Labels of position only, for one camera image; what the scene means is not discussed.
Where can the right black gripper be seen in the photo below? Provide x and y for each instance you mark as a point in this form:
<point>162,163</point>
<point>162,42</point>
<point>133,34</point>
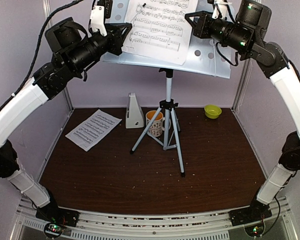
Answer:
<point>200,28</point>

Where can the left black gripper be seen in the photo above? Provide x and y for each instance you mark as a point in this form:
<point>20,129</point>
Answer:
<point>117,37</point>

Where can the sheet music page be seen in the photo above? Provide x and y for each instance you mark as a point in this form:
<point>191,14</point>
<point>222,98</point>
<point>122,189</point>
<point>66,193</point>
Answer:
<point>160,30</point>
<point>91,131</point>

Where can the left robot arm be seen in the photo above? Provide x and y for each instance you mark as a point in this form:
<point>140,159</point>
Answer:
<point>74,53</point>

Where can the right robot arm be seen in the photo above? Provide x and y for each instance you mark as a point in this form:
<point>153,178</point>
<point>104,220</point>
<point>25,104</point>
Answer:
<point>245,34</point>

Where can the white perforated music stand desk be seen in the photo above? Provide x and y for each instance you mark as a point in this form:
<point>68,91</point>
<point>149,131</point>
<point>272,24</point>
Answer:
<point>200,56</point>

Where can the white metronome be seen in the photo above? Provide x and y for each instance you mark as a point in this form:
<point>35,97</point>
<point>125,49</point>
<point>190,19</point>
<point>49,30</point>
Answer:
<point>134,117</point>

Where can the green bowl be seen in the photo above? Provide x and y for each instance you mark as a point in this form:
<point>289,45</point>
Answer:
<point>212,111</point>

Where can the yellow patterned mug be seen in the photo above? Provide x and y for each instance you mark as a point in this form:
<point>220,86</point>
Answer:
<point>157,127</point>

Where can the white tripod stand pole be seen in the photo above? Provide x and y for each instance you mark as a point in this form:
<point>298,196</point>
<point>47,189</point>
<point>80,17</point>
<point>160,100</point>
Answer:
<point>171,127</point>

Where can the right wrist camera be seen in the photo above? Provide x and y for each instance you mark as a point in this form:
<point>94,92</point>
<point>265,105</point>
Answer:
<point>220,8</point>

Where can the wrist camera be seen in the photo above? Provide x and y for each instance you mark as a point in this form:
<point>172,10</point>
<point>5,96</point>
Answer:
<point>100,10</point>
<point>220,8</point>

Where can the left wire page holder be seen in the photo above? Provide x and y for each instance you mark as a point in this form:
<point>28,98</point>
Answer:
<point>140,9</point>

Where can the wire page holder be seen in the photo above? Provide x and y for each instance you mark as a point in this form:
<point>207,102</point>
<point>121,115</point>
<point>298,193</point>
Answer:
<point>140,9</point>
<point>215,59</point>

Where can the right wire page holder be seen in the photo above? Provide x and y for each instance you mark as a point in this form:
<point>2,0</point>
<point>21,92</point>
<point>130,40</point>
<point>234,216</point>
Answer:
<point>215,59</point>

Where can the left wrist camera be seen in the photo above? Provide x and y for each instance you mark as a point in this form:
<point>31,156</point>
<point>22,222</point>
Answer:
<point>100,10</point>

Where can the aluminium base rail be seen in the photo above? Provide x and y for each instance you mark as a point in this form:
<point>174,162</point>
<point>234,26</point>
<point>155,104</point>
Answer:
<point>211,225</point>

